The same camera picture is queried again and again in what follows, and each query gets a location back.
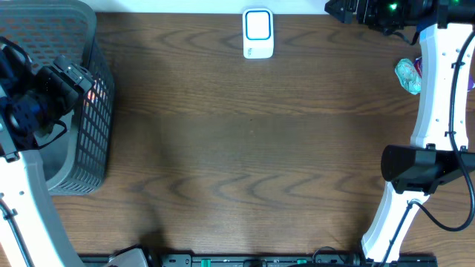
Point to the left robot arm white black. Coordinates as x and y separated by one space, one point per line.
32 233

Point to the purple pink snack packet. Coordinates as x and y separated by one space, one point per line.
418 66

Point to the black mounting rail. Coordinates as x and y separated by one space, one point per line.
322 259

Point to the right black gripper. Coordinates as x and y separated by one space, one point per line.
347 13

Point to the grey plastic mesh basket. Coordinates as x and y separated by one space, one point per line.
76 154

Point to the white barcode scanner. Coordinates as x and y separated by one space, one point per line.
258 33

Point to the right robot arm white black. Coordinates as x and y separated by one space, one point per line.
438 150

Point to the orange snack packet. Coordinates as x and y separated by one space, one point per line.
95 93

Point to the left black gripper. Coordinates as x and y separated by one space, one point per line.
73 74

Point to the green snack packet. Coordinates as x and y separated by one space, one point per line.
408 76

